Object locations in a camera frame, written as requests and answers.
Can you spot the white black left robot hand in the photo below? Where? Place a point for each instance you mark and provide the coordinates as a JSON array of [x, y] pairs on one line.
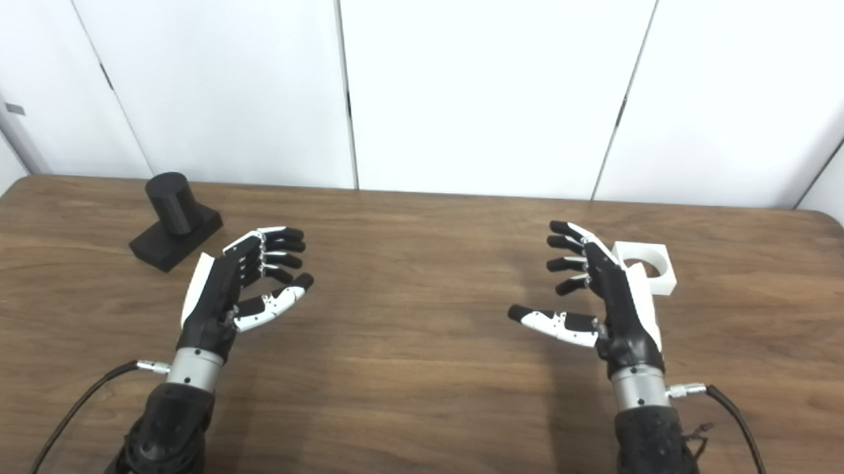
[[209, 300]]

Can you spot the gray wall corner post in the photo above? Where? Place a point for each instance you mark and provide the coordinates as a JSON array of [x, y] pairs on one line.
[[18, 135]]

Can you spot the black peg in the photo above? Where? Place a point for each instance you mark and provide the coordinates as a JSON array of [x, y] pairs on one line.
[[174, 204]]

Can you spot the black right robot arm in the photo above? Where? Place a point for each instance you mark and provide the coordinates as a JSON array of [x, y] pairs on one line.
[[650, 441]]

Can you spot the small gray wall tag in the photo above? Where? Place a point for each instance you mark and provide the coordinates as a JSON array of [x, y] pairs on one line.
[[15, 109]]

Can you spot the white square piece with hole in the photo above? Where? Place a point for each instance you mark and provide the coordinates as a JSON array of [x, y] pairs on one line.
[[663, 280]]

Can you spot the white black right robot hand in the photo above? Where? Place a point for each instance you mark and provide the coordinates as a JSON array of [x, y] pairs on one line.
[[623, 314]]

